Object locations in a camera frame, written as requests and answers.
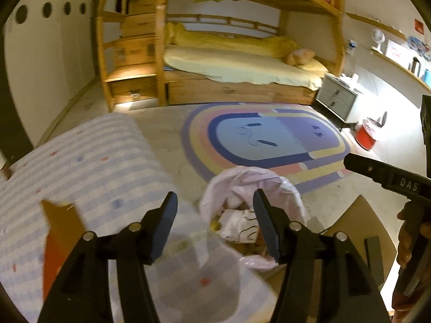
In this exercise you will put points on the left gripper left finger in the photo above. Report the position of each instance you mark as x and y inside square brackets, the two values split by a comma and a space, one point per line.
[81, 290]

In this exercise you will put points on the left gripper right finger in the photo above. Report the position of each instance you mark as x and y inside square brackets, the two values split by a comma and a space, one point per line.
[326, 280]

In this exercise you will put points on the red paper sheet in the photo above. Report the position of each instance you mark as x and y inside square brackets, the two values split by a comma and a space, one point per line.
[55, 255]

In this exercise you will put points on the brown cardboard piece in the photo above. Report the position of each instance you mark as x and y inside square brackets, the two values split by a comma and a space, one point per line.
[65, 223]

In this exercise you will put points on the white paper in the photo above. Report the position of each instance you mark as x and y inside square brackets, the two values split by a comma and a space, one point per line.
[239, 226]

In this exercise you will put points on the pink trash bag bin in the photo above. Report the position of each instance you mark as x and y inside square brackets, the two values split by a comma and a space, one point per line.
[234, 189]

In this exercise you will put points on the right hand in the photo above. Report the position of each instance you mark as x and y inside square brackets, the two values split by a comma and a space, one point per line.
[403, 305]

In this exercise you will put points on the checkered blue tablecloth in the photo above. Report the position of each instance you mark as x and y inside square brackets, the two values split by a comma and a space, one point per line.
[108, 171]

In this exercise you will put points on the rainbow oval rug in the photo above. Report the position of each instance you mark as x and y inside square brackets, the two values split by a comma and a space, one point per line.
[292, 140]

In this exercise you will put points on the red small bin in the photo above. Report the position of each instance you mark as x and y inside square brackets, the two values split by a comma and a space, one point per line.
[368, 134]

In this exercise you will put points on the grey nightstand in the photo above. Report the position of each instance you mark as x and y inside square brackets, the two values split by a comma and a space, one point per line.
[339, 99]

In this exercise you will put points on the plush toy bear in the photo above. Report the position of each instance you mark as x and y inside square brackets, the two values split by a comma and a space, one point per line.
[299, 57]

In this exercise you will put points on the light yellow mattress sheet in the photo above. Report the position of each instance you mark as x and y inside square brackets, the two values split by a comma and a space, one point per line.
[239, 67]

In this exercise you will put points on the white desk fan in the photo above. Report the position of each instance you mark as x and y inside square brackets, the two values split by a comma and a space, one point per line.
[378, 38]

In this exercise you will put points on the white wardrobe with holes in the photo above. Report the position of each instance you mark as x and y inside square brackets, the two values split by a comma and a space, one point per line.
[48, 59]

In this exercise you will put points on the wooden bunk bed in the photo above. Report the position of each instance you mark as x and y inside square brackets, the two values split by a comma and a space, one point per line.
[312, 24]

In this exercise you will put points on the yellow duvet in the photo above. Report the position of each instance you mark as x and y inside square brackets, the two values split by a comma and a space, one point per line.
[276, 47]

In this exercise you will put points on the wooden stair drawers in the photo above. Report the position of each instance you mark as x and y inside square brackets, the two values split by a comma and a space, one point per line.
[130, 48]

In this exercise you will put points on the wall shelf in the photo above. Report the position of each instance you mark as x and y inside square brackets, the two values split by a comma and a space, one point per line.
[406, 55]

